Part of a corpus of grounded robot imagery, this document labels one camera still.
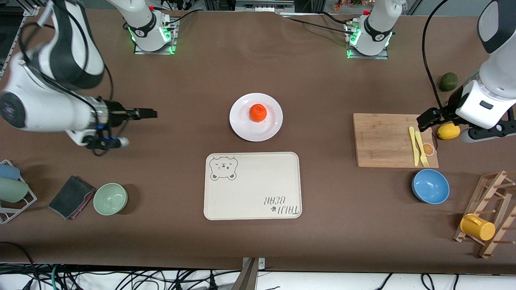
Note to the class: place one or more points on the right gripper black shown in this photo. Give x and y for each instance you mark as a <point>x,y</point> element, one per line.
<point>117,113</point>

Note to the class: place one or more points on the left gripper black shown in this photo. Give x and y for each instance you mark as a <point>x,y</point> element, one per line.
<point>448,109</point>

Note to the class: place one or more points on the white round plate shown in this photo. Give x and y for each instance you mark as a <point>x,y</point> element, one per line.
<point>246,129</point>

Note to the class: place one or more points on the orange fruit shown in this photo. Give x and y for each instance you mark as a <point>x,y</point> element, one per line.
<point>258,112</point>

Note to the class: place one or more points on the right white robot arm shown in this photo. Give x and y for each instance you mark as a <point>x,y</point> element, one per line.
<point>40,108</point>

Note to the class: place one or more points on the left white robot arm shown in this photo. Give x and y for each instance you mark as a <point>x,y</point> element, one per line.
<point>483,104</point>

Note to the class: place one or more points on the yellow lemon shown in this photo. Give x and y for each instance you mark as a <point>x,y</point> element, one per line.
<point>448,131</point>

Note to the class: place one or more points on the yellow plastic fork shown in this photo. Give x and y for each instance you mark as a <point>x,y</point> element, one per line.
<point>419,141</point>

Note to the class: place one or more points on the small orange slice disc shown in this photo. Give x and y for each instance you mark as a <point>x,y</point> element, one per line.
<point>428,149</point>

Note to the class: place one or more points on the yellow plastic knife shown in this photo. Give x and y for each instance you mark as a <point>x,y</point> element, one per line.
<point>415,155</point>

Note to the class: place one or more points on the green avocado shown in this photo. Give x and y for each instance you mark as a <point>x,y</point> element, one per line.
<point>448,81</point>

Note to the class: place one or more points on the wooden cutting board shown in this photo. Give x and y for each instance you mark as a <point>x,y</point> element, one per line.
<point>379,141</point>

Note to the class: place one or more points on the blue bowl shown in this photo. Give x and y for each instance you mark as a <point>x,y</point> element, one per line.
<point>430,186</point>

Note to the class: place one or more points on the pale green bowl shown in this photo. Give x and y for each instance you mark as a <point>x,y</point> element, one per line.
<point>110,199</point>

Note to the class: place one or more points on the wooden mug rack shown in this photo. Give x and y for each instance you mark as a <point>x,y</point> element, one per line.
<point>479,205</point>

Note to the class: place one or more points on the dark grey folded cloth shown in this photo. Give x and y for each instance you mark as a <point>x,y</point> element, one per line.
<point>70,197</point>

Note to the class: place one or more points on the yellow mug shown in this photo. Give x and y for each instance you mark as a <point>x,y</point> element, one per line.
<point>479,229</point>

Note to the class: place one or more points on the cream bear print tray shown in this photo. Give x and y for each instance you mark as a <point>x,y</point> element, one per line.
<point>258,185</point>

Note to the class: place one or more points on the light blue cup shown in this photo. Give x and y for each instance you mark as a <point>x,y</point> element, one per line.
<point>9,172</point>

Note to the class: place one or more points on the pale green cup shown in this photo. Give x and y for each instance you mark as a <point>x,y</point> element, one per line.
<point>12,190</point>

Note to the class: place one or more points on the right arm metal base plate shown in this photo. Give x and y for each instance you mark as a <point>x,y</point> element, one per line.
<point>174,38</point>

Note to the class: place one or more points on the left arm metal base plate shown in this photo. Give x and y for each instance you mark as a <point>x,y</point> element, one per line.
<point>367,57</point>

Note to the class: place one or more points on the aluminium frame rail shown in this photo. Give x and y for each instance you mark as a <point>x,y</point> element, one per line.
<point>262,5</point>

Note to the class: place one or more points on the metal table clamp bracket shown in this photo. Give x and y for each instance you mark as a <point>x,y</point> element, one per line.
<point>250,278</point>

